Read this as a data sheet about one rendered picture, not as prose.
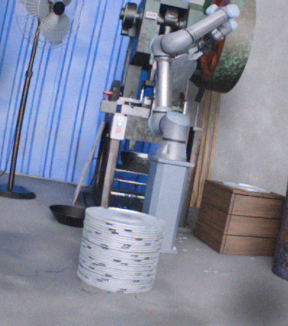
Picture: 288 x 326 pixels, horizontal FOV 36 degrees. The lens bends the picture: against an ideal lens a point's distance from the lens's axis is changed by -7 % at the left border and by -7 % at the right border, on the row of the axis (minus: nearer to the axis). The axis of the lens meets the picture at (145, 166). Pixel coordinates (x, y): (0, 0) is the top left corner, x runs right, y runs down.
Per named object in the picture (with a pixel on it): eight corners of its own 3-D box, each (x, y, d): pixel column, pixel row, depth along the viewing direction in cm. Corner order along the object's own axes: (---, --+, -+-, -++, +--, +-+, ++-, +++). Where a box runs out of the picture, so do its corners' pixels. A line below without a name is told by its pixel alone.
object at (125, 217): (180, 229, 164) (181, 227, 164) (110, 227, 147) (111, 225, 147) (136, 211, 187) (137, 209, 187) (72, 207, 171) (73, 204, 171)
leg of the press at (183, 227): (194, 234, 282) (220, 89, 275) (176, 232, 280) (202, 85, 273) (164, 207, 372) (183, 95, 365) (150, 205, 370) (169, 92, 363)
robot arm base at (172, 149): (190, 163, 224) (193, 142, 223) (161, 158, 219) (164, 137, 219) (180, 159, 238) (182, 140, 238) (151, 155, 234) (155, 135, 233)
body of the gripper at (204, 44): (192, 42, 254) (207, 29, 249) (198, 46, 261) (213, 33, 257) (199, 51, 252) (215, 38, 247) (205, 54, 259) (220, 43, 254)
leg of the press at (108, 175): (108, 223, 272) (134, 71, 266) (88, 220, 270) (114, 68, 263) (97, 197, 362) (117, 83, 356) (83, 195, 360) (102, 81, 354)
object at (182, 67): (150, 93, 265) (149, 92, 266) (183, 90, 285) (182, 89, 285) (171, 54, 248) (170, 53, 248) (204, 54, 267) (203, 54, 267)
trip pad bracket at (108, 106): (112, 133, 273) (118, 100, 272) (96, 130, 271) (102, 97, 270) (111, 132, 279) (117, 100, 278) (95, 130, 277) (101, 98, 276)
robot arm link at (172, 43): (167, 37, 213) (235, -2, 227) (157, 39, 223) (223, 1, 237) (179, 57, 217) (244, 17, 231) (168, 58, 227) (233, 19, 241)
